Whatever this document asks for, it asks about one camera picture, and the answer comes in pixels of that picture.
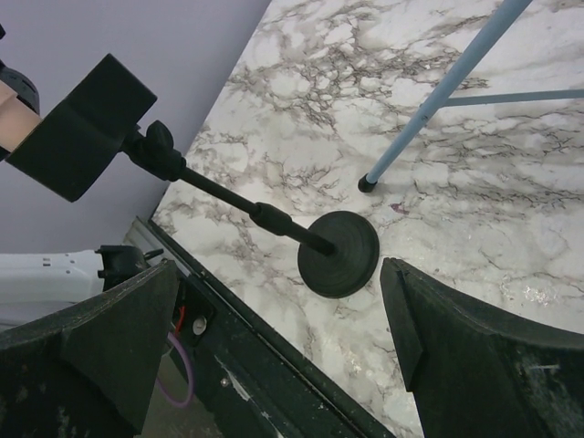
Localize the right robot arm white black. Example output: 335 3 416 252
1 245 583 437

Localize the black microphone stand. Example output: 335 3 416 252
4 55 380 298

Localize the light blue music stand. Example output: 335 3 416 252
358 0 583 193

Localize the pink microphone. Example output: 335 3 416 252
1 64 42 161

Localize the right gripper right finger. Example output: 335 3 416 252
381 258 583 437

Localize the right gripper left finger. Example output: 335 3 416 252
1 260 178 437

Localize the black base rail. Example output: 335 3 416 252
125 218 392 437

